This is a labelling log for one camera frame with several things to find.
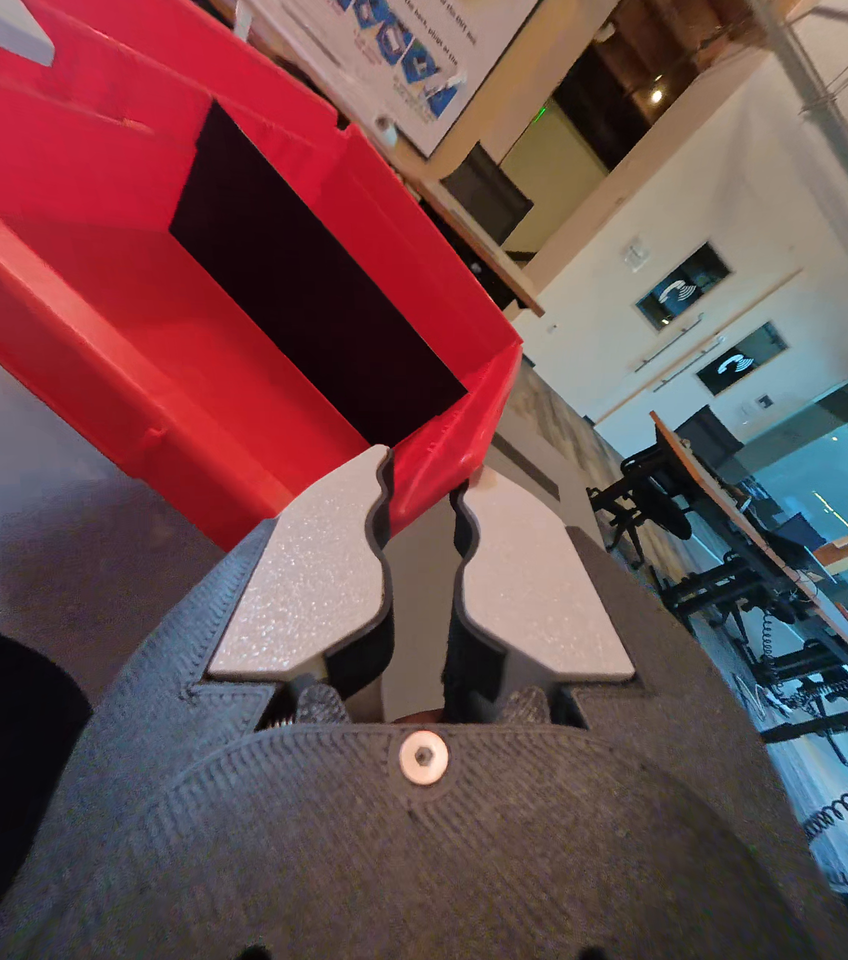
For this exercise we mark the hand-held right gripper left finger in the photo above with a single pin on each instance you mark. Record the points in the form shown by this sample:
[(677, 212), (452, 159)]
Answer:
[(304, 585)]

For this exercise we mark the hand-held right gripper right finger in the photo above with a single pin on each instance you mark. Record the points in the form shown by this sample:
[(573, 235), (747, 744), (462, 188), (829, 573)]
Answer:
[(536, 592)]

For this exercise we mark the red plastic bin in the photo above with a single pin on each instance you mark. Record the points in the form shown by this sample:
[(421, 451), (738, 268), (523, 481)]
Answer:
[(94, 225)]

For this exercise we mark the black office chair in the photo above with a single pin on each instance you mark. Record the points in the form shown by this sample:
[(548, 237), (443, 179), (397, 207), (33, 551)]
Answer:
[(649, 495)]

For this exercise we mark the wooden office desk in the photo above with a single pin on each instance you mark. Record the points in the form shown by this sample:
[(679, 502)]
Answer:
[(731, 510)]

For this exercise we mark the black bin divider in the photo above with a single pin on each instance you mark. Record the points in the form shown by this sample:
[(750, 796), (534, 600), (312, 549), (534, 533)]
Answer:
[(304, 285)]

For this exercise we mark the phone icon door sign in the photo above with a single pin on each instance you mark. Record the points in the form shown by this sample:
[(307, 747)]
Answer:
[(683, 289), (743, 360)]

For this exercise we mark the wooden rounded panel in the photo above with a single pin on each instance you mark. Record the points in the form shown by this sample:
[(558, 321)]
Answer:
[(514, 90)]

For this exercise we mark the instruction poster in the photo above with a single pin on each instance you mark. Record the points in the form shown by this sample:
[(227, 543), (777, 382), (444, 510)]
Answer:
[(394, 60)]

